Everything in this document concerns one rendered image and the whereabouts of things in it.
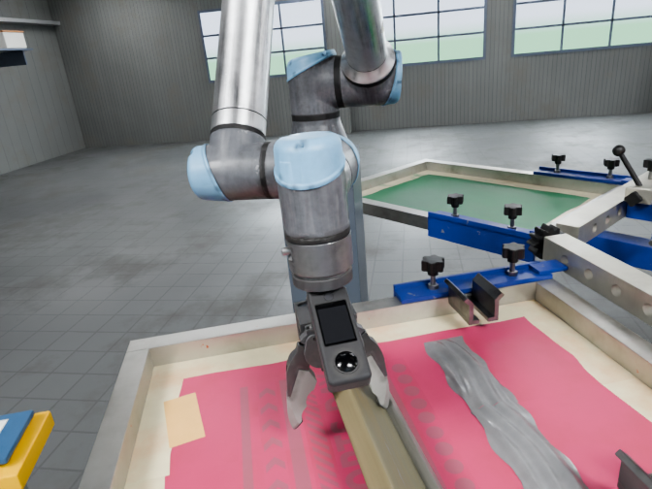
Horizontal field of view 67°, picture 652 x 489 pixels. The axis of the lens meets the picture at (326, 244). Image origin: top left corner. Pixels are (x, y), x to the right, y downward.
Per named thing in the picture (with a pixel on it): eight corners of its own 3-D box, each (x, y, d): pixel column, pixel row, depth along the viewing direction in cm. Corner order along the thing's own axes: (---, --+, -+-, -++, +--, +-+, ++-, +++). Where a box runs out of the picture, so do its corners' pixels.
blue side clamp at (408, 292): (403, 329, 90) (401, 295, 88) (394, 316, 95) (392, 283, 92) (550, 303, 95) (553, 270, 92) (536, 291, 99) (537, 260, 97)
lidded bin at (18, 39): (8, 49, 815) (3, 33, 805) (28, 48, 808) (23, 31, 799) (-14, 50, 773) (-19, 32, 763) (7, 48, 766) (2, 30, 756)
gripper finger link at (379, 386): (392, 374, 68) (357, 329, 64) (407, 401, 62) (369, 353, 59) (374, 387, 68) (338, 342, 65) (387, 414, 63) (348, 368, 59)
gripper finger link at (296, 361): (309, 394, 61) (336, 336, 59) (312, 403, 60) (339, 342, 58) (275, 386, 60) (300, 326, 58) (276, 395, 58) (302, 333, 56)
